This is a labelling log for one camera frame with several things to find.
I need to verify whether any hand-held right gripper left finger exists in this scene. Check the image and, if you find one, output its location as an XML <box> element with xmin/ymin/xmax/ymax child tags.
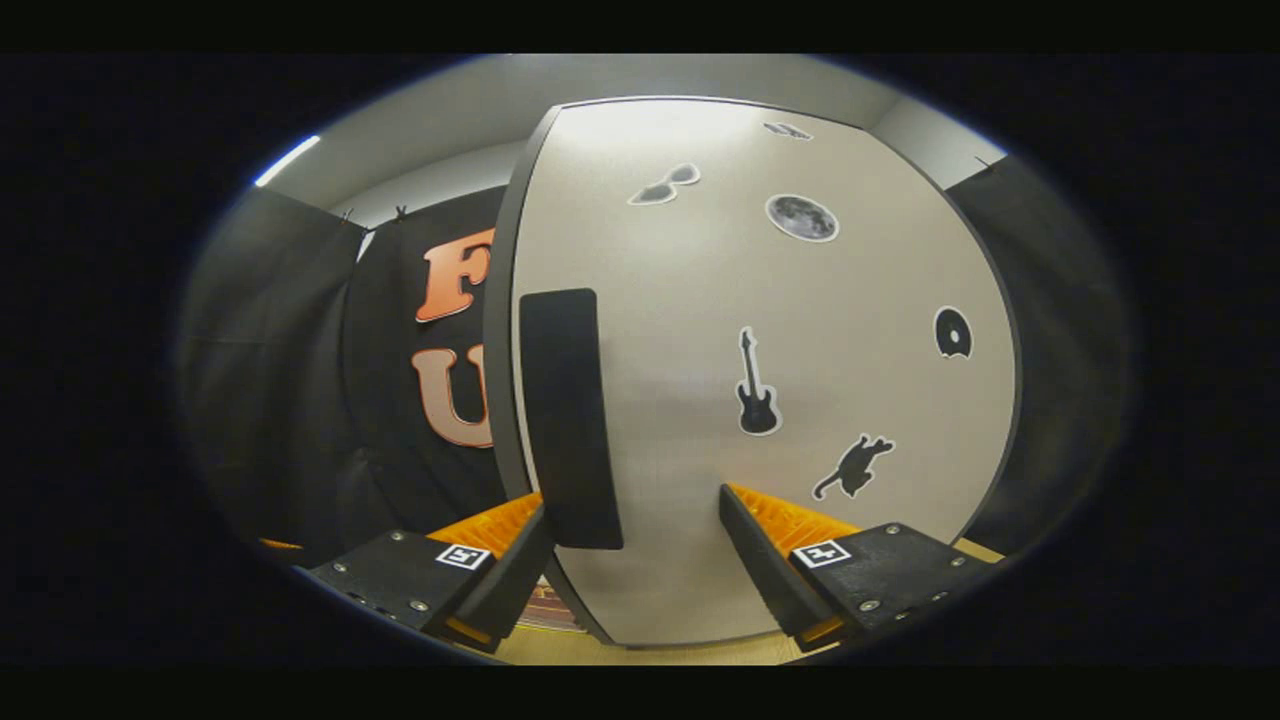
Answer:
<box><xmin>310</xmin><ymin>490</ymin><xmax>556</xmax><ymax>653</ymax></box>

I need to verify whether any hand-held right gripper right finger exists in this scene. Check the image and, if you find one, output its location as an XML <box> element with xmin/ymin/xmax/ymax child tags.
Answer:
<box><xmin>718</xmin><ymin>483</ymin><xmax>996</xmax><ymax>651</ymax></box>

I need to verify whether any black door handle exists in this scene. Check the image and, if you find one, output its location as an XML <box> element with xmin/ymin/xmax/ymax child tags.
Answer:
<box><xmin>518</xmin><ymin>288</ymin><xmax>625</xmax><ymax>551</ymax></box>

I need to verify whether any grey cabinet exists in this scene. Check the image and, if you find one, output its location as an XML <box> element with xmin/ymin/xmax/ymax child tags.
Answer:
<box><xmin>483</xmin><ymin>95</ymin><xmax>1023</xmax><ymax>649</ymax></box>

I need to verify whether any black backdrop cloth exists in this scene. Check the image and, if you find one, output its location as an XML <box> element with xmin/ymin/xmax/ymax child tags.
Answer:
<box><xmin>175</xmin><ymin>155</ymin><xmax>1136</xmax><ymax>566</ymax></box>

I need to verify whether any long ceiling strip light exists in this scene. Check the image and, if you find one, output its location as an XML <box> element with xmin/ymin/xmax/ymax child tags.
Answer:
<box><xmin>253</xmin><ymin>135</ymin><xmax>323</xmax><ymax>188</ymax></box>

